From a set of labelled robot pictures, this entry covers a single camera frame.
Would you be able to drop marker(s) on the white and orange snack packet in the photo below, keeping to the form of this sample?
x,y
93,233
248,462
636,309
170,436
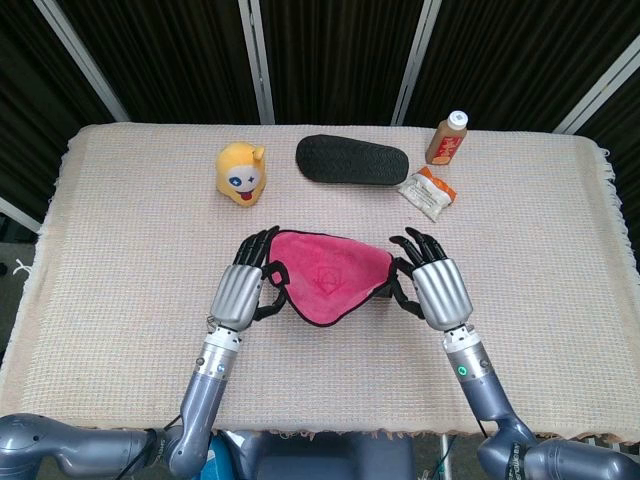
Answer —
x,y
425,195

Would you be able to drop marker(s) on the pink towel with black trim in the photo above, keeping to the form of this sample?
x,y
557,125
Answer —
x,y
325,270

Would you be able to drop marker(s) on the beige woven tablecloth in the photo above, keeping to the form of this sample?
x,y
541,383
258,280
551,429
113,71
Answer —
x,y
125,300

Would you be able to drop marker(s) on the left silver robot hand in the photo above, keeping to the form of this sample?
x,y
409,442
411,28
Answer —
x,y
237,295

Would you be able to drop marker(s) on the black slipper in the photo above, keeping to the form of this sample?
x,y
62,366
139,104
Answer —
x,y
350,160

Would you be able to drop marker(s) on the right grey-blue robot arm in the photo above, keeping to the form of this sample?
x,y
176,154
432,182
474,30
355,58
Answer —
x,y
480,390

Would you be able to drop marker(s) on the yellow plush monster toy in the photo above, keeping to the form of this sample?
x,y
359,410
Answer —
x,y
240,170

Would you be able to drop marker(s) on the blue plastic object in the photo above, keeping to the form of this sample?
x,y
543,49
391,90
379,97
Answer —
x,y
215,460

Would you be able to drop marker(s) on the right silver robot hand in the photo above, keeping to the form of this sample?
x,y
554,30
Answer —
x,y
442,290

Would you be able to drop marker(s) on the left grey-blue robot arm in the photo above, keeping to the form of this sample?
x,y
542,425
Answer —
x,y
205,390

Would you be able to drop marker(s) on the white table leg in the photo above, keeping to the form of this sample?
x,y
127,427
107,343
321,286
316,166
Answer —
x,y
445,457

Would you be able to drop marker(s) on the dark blue robot torso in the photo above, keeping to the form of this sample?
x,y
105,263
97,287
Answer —
x,y
330,460

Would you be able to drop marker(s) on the brown juice bottle red label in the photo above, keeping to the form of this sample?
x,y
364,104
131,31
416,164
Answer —
x,y
445,145

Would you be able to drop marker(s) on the white partition post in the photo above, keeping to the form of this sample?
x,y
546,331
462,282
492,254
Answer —
x,y
415,55
20,215
80,55
600,85
255,55

